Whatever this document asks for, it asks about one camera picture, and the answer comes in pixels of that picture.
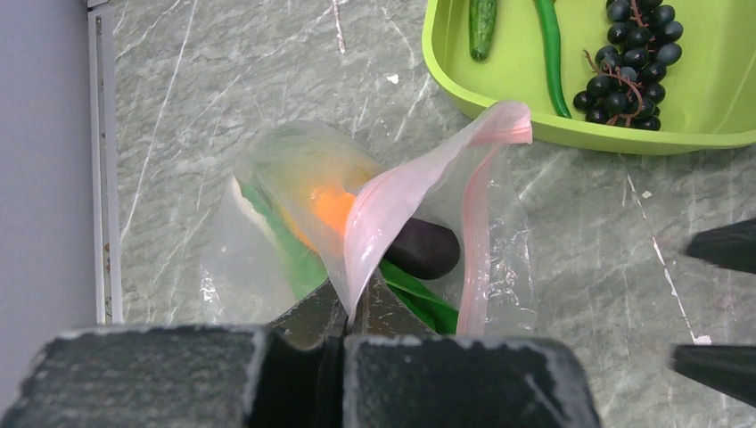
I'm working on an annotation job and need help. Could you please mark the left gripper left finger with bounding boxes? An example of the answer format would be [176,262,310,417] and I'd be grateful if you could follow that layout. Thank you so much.
[1,284,346,427]

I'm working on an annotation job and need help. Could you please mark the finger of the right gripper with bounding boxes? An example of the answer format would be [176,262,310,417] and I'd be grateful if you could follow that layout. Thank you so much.
[684,218,755,274]
[670,345,755,407]

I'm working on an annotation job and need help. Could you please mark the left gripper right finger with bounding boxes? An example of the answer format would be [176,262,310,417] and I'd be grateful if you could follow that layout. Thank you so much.
[343,268,604,428]

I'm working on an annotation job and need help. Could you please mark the purple toy eggplant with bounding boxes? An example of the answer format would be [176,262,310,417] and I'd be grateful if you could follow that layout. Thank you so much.
[384,218,461,280]

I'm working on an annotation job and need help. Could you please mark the green plastic tray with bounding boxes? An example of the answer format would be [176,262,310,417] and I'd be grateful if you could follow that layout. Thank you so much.
[420,0,756,157]

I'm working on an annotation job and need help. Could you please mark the clear zip top bag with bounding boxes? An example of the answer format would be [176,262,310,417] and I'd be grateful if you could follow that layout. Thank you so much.
[200,101,537,336]

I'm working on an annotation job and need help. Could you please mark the yellow green toy mango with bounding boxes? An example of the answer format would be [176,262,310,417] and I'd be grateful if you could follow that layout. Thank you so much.
[276,185,357,251]

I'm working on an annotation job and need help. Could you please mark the black toy grapes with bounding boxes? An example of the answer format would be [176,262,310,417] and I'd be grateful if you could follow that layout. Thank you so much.
[573,0,684,131]

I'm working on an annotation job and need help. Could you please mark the long green toy chili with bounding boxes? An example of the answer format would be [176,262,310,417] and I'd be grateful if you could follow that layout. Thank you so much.
[533,0,571,119]

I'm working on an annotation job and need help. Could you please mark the green toy cucumber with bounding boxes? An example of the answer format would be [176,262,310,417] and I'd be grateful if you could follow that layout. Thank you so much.
[468,0,498,62]

